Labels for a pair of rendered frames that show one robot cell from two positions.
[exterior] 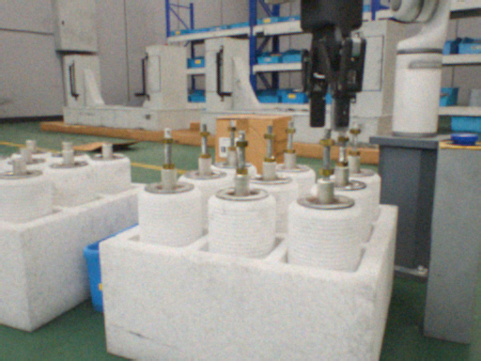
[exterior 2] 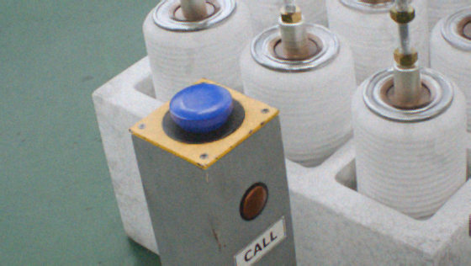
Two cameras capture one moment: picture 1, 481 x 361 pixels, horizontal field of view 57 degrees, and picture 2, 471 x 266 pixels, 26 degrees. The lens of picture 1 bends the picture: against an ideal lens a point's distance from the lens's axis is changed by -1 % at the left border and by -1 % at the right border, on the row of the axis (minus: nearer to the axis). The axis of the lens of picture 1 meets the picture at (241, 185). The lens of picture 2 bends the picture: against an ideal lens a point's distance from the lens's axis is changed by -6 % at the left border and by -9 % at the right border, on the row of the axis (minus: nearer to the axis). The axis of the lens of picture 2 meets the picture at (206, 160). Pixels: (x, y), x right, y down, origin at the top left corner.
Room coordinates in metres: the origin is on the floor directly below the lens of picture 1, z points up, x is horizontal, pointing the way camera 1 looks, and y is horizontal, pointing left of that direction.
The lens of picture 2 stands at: (0.95, -0.86, 0.72)
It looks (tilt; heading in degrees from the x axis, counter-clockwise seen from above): 37 degrees down; 118
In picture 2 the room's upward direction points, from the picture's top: 10 degrees counter-clockwise
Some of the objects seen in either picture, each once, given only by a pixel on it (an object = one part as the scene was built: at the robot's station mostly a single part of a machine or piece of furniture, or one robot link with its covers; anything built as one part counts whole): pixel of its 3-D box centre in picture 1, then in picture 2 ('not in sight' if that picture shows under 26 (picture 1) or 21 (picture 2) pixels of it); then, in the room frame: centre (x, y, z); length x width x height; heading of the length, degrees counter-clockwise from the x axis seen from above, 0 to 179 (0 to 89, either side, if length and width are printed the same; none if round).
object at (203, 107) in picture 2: (463, 140); (202, 111); (0.68, -0.34, 0.32); 0.04 x 0.04 x 0.02
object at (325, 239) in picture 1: (322, 267); (209, 93); (0.56, -0.11, 0.16); 0.10 x 0.10 x 0.18
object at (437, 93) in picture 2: (353, 172); (408, 94); (0.78, -0.20, 0.25); 0.08 x 0.08 x 0.01
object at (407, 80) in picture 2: (353, 165); (407, 80); (0.78, -0.20, 0.26); 0.02 x 0.02 x 0.03
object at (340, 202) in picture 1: (325, 202); (194, 10); (0.56, -0.11, 0.25); 0.08 x 0.08 x 0.01
